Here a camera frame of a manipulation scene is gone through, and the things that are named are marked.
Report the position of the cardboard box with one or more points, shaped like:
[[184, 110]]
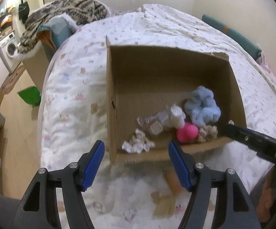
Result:
[[152, 81]]

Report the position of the teal cushion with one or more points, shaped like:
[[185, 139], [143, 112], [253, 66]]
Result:
[[58, 29]]

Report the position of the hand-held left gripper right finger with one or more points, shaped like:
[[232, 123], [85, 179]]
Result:
[[179, 165]]

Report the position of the black hanging bag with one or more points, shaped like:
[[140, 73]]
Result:
[[24, 9]]

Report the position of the green dustpan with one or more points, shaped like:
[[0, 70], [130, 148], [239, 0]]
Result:
[[29, 96]]

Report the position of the brown paper roll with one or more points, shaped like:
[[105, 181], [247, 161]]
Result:
[[173, 182]]

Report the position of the printed bed quilt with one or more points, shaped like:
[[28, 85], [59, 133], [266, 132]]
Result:
[[75, 95]]

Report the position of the pink ball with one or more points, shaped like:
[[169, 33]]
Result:
[[187, 132]]

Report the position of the tan paper card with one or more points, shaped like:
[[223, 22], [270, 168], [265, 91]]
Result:
[[164, 206]]

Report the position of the person's right hand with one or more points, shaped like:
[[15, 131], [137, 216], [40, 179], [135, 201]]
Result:
[[265, 200]]

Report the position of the white washing machine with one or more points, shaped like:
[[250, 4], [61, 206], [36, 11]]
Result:
[[9, 49]]

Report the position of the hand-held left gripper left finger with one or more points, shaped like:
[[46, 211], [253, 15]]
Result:
[[92, 165]]

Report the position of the clear plastic packet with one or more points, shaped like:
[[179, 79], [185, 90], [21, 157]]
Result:
[[153, 124]]

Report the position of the white sock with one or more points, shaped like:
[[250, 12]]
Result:
[[177, 115]]

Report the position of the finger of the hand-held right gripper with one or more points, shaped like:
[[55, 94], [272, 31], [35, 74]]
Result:
[[240, 133]]

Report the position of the patterned knit blanket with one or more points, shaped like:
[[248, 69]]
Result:
[[68, 9]]

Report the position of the beige lace scrunchie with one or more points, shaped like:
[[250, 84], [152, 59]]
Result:
[[207, 133]]

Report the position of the blue fluffy scrunchie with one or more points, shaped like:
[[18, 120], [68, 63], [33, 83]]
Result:
[[202, 107]]

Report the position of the tan storage box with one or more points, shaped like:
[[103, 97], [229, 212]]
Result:
[[36, 69]]

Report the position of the white lace scrunchie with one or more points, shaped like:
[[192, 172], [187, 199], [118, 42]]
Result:
[[136, 144]]

